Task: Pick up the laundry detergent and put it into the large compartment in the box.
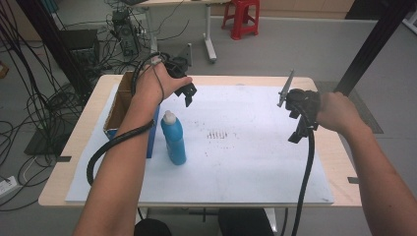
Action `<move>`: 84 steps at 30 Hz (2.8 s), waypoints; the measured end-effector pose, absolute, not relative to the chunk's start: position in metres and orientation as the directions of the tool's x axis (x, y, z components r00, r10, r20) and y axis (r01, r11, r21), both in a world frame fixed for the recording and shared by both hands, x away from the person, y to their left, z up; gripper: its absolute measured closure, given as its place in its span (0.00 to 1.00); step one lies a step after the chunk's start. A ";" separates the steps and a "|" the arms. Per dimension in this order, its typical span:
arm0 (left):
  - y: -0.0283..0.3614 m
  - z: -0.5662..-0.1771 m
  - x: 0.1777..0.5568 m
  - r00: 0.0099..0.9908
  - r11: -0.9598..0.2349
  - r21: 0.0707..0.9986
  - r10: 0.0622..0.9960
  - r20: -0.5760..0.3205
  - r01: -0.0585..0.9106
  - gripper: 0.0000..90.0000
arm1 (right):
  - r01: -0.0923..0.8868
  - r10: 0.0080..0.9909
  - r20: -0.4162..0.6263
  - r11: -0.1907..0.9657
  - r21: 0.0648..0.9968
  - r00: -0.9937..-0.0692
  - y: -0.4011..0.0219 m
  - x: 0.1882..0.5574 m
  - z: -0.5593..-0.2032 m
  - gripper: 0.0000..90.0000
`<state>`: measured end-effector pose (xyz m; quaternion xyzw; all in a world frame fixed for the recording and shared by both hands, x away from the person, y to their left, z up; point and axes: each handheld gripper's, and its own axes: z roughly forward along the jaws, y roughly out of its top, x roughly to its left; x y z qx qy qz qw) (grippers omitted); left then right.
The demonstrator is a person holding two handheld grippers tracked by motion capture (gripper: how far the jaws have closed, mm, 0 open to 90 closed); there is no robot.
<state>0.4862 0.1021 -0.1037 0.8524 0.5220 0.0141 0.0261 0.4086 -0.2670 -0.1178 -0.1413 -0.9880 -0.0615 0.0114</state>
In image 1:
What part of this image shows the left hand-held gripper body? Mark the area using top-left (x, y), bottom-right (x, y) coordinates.
top-left (162, 42), bottom-right (194, 80)

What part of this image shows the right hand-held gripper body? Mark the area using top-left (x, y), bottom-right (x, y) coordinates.
top-left (276, 68), bottom-right (323, 132)

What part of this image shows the blue bottle with white cap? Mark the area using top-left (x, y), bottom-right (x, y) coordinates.
top-left (159, 109), bottom-right (188, 166)

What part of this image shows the blue cardboard box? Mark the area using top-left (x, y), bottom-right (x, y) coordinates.
top-left (102, 71), bottom-right (161, 159)

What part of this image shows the person's left hand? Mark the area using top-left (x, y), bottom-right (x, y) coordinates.
top-left (135, 61), bottom-right (194, 104)

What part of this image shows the person's right hand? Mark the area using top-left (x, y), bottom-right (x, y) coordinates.
top-left (316, 90), bottom-right (366, 136)

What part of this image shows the white desk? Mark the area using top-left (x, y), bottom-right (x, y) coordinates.
top-left (129, 0), bottom-right (232, 64)

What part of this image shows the grey gridded floor mat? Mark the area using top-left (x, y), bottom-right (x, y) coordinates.
top-left (315, 81), bottom-right (385, 135)

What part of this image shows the red plastic stool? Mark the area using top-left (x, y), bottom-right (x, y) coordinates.
top-left (221, 0), bottom-right (261, 41)

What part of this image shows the person's right knee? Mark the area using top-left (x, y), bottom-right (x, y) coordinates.
top-left (217, 207), bottom-right (275, 236)

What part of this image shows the person's knee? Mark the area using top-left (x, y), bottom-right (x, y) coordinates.
top-left (133, 217), bottom-right (173, 236)
top-left (217, 207), bottom-right (275, 236)

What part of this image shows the black equipment case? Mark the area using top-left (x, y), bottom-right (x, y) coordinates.
top-left (59, 29), bottom-right (101, 68)

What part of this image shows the person's left knee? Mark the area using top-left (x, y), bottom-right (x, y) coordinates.
top-left (133, 217), bottom-right (173, 236)

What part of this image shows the white power strip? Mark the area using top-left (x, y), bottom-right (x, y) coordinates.
top-left (0, 175), bottom-right (20, 199)

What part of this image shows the thin black cable with plug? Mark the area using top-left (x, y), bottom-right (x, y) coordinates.
top-left (144, 56), bottom-right (166, 103)

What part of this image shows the black metal frame post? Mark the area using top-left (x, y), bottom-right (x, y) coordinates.
top-left (15, 0), bottom-right (94, 101)
top-left (333, 0), bottom-right (417, 96)

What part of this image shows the black floor base plate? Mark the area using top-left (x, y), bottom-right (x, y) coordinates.
top-left (24, 127), bottom-right (68, 157)

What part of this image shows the bundle of black floor cables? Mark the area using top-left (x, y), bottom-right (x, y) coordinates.
top-left (0, 0), bottom-right (87, 212)

